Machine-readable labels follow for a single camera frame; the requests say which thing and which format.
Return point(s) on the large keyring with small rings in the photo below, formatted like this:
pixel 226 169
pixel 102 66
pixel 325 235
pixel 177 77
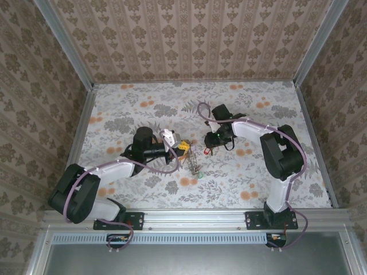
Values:
pixel 193 161

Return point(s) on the key with red tag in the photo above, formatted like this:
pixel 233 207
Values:
pixel 206 151

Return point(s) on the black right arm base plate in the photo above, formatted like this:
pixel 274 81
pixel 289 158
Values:
pixel 253 220

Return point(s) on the grey metal panel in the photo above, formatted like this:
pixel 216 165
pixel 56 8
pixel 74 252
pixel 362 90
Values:
pixel 186 260

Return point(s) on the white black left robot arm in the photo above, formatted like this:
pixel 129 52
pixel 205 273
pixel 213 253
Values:
pixel 114 172

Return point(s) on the aluminium mounting rail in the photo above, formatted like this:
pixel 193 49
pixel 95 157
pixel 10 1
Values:
pixel 195 219

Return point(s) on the aluminium side rail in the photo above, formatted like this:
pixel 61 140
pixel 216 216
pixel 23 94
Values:
pixel 85 114
pixel 304 109

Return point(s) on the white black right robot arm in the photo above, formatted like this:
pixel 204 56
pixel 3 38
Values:
pixel 249 129

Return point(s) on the aluminium frame bar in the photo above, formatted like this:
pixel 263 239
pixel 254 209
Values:
pixel 352 252
pixel 38 255

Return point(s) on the key with green tag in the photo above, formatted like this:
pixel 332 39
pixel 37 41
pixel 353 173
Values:
pixel 200 175

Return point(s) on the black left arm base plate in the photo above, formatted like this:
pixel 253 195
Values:
pixel 137 220

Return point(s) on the aluminium corner post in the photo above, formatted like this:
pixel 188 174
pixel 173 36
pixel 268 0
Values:
pixel 319 43
pixel 65 43

